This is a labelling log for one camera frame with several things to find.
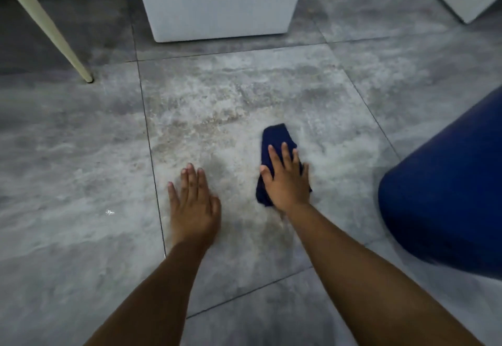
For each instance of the cream furniture leg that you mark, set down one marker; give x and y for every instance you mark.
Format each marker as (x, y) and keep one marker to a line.
(47, 24)

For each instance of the person's left thumb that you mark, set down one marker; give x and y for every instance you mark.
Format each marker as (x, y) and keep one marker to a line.
(216, 206)

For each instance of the person's right thumb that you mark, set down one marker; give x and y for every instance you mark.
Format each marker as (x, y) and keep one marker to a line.
(267, 175)

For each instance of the person's left forearm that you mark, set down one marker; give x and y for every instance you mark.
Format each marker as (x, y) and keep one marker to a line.
(157, 298)

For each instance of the person's left middle finger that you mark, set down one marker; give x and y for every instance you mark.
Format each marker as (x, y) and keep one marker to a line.
(192, 179)

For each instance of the person's right forearm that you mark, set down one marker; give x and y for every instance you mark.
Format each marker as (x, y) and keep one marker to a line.
(364, 279)

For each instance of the dark blue cleaning cloth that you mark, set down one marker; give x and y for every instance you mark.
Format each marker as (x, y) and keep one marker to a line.
(279, 136)

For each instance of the person's right little finger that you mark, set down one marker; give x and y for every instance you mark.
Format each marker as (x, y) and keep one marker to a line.
(305, 175)

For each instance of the person's left hand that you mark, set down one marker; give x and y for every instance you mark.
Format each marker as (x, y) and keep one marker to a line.
(194, 216)

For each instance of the person's left little finger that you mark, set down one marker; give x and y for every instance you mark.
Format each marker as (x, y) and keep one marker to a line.
(173, 195)

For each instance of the person's right middle finger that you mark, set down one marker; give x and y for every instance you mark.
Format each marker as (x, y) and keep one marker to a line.
(287, 154)

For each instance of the person's right hand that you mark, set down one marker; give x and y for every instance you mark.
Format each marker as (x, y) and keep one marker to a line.
(288, 183)

